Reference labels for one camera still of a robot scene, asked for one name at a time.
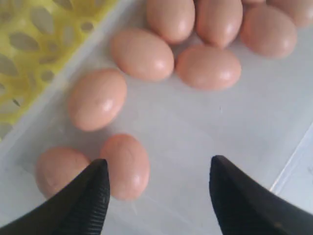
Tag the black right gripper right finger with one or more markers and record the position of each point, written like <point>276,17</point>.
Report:
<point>244,207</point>

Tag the brown egg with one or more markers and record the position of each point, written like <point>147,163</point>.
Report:
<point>96,99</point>
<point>208,68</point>
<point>218,21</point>
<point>268,32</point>
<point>128,166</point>
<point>142,54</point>
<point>172,20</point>
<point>300,11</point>
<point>252,2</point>
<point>57,167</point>

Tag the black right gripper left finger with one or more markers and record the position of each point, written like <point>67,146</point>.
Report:
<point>80,208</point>

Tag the yellow plastic egg tray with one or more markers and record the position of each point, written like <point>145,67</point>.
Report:
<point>37,38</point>

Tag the clear plastic container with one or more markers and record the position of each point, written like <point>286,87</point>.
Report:
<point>263,124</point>

